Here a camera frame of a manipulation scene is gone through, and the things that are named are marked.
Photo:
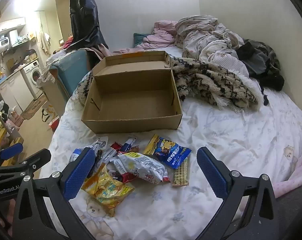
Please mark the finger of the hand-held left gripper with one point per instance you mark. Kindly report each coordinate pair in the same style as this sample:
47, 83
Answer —
37, 158
12, 152

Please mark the clear meat packet white label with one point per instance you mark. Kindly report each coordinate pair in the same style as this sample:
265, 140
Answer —
102, 142

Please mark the blue bear snack packet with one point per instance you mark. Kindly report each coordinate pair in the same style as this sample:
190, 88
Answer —
171, 152

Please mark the black hanging jacket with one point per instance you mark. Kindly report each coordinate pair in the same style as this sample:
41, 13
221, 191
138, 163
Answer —
84, 17

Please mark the teal covered cardboard box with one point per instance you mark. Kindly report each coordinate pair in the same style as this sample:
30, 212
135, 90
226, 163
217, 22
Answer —
71, 67

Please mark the white kitchen base cabinet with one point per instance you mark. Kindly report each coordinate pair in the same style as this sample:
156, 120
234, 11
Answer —
13, 92

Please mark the red garment pile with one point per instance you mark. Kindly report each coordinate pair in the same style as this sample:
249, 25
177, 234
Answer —
68, 42

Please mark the pink beige garment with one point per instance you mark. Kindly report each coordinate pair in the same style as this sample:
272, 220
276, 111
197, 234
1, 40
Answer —
102, 51

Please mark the yellow snack bag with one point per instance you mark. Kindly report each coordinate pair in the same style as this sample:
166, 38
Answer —
108, 190

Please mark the blue white snack bag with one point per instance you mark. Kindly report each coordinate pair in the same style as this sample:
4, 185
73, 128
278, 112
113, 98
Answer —
74, 155

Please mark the checkered wafer packet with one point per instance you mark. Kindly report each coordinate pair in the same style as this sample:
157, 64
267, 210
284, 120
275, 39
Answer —
180, 175

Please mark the white washing machine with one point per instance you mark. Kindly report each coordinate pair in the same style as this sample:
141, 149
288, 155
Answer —
33, 75

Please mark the teal pillow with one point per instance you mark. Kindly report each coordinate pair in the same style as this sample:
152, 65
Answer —
139, 38

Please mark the pink quilt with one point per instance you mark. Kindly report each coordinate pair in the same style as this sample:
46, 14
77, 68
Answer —
163, 33

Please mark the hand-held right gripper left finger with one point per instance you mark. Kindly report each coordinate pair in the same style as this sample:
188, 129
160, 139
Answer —
78, 173

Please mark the small red snack packet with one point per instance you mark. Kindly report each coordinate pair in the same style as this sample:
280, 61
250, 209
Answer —
116, 146

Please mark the floral beige duvet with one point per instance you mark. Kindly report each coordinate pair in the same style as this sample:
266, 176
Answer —
203, 37

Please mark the cream black fluffy blanket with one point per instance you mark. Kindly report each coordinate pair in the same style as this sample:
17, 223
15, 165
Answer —
211, 85

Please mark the orange white shopping bag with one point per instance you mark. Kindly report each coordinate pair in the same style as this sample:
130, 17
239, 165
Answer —
49, 112

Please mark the brown floor mat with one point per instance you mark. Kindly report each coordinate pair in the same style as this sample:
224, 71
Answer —
33, 107

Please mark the yellow wooden chair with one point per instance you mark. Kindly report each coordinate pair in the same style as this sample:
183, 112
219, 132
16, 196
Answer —
1, 140

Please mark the pink printed blanket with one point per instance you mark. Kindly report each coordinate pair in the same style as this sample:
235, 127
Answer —
293, 177

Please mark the hanging beige towel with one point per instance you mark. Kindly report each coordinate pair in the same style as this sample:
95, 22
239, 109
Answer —
44, 43

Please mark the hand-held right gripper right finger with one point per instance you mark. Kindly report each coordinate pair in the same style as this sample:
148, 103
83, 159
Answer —
212, 173

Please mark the dark clothing pile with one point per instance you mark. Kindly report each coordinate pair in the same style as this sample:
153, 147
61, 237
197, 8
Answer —
261, 57

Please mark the white wall cabinet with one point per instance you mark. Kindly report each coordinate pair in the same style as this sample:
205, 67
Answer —
11, 25

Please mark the brown cardboard box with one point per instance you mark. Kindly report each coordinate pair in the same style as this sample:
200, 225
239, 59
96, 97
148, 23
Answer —
131, 97

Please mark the red white bar packet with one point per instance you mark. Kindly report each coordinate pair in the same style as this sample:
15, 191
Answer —
127, 178

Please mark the blue white bar packet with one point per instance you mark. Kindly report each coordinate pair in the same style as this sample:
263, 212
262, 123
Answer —
128, 143

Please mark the white printed bed sheet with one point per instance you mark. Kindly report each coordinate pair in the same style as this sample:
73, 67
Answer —
241, 135

